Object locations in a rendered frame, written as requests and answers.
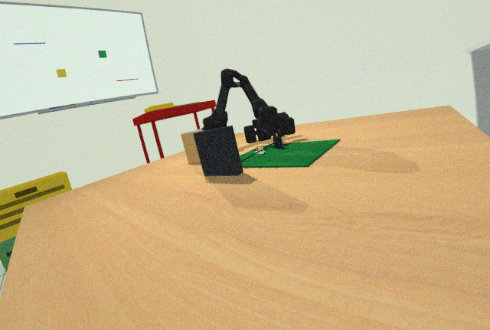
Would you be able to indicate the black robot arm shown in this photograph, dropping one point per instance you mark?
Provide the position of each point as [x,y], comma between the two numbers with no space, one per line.
[261,110]

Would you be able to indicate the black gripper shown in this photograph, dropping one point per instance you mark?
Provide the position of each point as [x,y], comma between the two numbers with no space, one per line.
[268,128]

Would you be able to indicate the green circuit board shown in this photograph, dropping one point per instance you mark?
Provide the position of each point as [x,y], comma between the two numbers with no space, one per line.
[293,155]

